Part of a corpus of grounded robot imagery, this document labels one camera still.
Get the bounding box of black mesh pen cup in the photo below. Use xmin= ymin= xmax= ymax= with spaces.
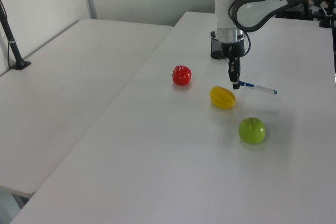
xmin=209 ymin=31 xmax=229 ymax=60

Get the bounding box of white side table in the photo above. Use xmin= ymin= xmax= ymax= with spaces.
xmin=0 ymin=18 xmax=174 ymax=198

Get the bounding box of green apple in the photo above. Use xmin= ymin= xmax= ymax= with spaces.
xmin=238 ymin=117 xmax=267 ymax=145

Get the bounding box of black table clamp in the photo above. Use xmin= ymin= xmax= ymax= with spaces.
xmin=319 ymin=7 xmax=336 ymax=28

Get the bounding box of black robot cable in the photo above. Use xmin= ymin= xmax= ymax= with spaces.
xmin=227 ymin=0 xmax=251 ymax=57

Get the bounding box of black pole stand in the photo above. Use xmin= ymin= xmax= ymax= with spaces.
xmin=0 ymin=0 xmax=32 ymax=71

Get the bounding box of blue white marker pen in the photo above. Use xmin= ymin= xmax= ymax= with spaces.
xmin=239 ymin=81 xmax=278 ymax=95

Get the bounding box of red apple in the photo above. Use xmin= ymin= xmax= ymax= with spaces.
xmin=172 ymin=65 xmax=192 ymax=86

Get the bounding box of yellow starfruit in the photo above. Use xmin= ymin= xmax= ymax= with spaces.
xmin=209 ymin=85 xmax=236 ymax=110

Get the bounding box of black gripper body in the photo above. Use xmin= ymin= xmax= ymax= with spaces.
xmin=221 ymin=40 xmax=245 ymax=63

